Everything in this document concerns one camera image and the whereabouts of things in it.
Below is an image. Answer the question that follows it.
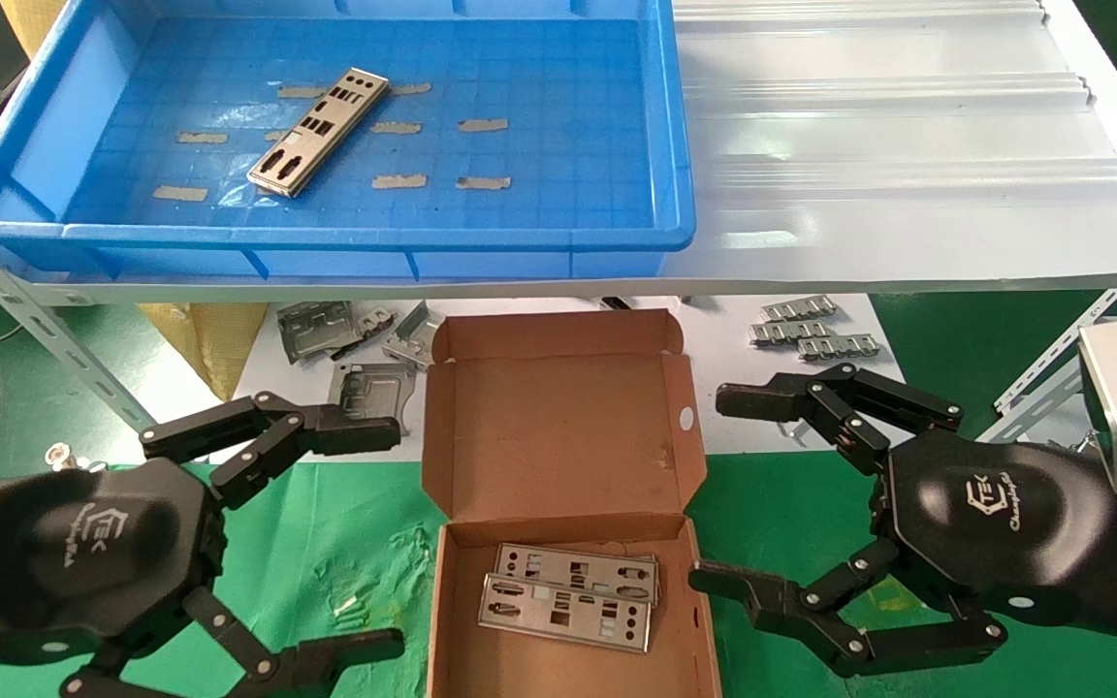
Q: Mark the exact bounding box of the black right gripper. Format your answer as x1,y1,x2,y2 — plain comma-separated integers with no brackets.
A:
689,363,1117,678

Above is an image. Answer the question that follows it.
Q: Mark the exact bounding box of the white slotted angle bar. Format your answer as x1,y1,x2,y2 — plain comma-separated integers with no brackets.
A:
0,206,157,432
993,286,1117,445

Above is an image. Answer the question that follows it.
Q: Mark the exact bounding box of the white ribbed shelf board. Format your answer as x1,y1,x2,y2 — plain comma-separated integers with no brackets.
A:
0,0,1117,306

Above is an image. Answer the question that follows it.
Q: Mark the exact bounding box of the grey stamped metal plate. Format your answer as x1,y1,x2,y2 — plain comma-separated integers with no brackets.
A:
328,362,419,437
275,301,361,365

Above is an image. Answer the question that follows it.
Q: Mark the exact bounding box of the brown cardboard box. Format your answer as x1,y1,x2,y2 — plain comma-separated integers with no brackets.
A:
421,308,722,698

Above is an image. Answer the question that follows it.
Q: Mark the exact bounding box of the white paper sheet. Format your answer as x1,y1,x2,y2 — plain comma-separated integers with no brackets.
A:
127,296,909,466

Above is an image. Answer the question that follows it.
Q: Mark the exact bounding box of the blue plastic tray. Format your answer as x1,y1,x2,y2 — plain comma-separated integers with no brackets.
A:
0,0,697,284

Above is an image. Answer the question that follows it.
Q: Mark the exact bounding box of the metal spring clamp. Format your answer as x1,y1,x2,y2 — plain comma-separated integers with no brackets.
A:
45,443,112,473

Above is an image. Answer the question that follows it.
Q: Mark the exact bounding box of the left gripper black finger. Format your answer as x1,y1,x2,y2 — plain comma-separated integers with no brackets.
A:
140,392,402,511

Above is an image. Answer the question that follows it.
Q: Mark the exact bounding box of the green table cloth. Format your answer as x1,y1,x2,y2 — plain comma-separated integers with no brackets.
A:
0,451,1117,698

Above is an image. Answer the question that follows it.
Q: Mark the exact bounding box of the bent grey metal bracket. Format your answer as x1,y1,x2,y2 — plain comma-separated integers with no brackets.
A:
382,301,445,369

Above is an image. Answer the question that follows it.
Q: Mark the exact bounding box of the yellow woven sack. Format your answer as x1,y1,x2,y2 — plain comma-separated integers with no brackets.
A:
137,302,271,403

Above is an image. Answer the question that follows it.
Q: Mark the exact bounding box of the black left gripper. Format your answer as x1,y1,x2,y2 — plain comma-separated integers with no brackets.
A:
0,458,406,698

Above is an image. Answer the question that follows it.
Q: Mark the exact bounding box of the ribbed silver metal strip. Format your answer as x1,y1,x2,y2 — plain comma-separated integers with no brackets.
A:
762,295,839,323
799,333,881,362
750,320,833,346

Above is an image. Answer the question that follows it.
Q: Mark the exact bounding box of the silver metal I/O shield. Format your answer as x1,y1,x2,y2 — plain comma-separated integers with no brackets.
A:
246,68,391,199
477,574,654,653
493,543,661,607

